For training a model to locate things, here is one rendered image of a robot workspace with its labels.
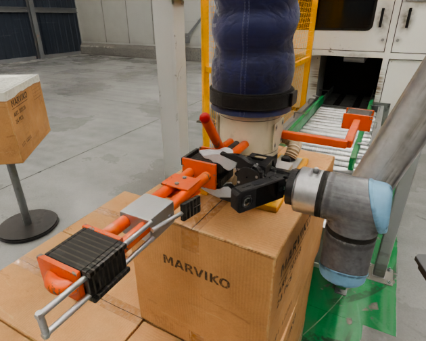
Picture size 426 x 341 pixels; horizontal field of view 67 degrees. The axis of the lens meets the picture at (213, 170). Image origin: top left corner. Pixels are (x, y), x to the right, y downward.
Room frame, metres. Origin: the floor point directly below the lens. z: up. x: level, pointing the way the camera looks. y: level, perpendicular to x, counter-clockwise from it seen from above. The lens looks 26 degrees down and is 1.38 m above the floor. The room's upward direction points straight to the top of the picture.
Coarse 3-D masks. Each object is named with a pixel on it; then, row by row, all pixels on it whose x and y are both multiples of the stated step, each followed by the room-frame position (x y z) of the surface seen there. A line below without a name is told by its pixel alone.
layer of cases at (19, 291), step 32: (128, 192) 1.48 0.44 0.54; (96, 224) 1.20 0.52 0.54; (32, 256) 0.98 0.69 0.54; (0, 288) 0.82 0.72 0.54; (32, 288) 0.82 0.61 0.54; (128, 288) 0.82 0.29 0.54; (0, 320) 0.70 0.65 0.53; (32, 320) 0.69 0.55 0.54; (96, 320) 0.69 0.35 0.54; (128, 320) 0.69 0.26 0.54
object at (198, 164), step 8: (192, 152) 0.68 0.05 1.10; (184, 160) 0.64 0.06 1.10; (192, 160) 0.63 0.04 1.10; (200, 160) 0.66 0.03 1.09; (208, 160) 0.66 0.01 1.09; (184, 168) 0.64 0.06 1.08; (192, 168) 0.63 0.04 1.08; (200, 168) 0.62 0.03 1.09; (208, 168) 0.61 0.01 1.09; (216, 168) 0.61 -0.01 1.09; (216, 176) 0.61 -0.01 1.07; (224, 176) 0.63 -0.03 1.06; (232, 176) 0.66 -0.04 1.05; (208, 184) 0.61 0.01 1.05; (216, 184) 0.61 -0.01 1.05
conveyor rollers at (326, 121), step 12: (324, 108) 3.21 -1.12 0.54; (336, 108) 3.17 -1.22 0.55; (312, 120) 2.75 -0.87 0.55; (324, 120) 2.77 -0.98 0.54; (336, 120) 2.74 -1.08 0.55; (300, 132) 2.44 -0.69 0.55; (312, 132) 2.47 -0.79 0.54; (324, 132) 2.44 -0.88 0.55; (336, 132) 2.47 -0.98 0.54; (312, 144) 2.20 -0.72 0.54; (336, 156) 1.96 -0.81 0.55; (348, 156) 2.00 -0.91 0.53; (360, 156) 1.97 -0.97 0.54; (336, 168) 1.78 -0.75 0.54
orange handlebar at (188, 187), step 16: (352, 128) 0.90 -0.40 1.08; (224, 144) 0.78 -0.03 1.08; (240, 144) 0.77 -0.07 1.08; (320, 144) 0.82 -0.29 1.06; (336, 144) 0.80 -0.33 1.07; (176, 176) 0.58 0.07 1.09; (192, 176) 0.62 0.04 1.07; (208, 176) 0.60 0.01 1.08; (160, 192) 0.53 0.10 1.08; (176, 192) 0.56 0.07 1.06; (192, 192) 0.54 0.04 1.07; (112, 224) 0.42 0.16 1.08; (128, 224) 0.44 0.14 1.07; (144, 224) 0.42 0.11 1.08; (48, 272) 0.32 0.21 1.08; (48, 288) 0.30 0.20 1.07; (64, 288) 0.30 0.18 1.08
